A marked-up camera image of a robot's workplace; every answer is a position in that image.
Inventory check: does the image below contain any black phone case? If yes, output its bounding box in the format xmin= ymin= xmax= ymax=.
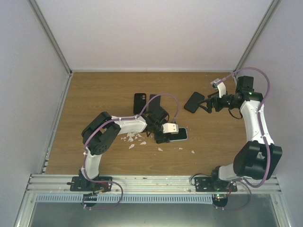
xmin=133 ymin=93 xmax=146 ymax=114

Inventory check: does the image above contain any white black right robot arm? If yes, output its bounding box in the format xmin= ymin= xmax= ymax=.
xmin=198 ymin=76 xmax=282 ymax=192

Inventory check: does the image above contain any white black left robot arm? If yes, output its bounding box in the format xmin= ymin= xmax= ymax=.
xmin=71 ymin=106 xmax=170 ymax=191

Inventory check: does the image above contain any phone in black case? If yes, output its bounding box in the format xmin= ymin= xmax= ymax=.
xmin=184 ymin=92 xmax=205 ymax=114

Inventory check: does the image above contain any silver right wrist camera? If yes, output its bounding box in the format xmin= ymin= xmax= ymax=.
xmin=211 ymin=79 xmax=227 ymax=98

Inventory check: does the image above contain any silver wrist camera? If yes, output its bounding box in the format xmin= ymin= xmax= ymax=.
xmin=211 ymin=79 xmax=227 ymax=98
xmin=162 ymin=123 xmax=179 ymax=134

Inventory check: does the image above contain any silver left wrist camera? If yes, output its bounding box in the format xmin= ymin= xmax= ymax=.
xmin=162 ymin=123 xmax=179 ymax=134

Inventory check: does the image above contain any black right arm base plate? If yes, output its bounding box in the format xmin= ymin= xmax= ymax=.
xmin=189 ymin=174 xmax=238 ymax=192

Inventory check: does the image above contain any grey slotted cable duct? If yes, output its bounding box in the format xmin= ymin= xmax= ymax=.
xmin=36 ymin=193 xmax=213 ymax=204

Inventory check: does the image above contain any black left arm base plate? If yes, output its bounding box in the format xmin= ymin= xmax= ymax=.
xmin=67 ymin=175 xmax=113 ymax=193

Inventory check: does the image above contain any aluminium front rail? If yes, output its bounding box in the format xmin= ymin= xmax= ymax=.
xmin=26 ymin=175 xmax=282 ymax=194

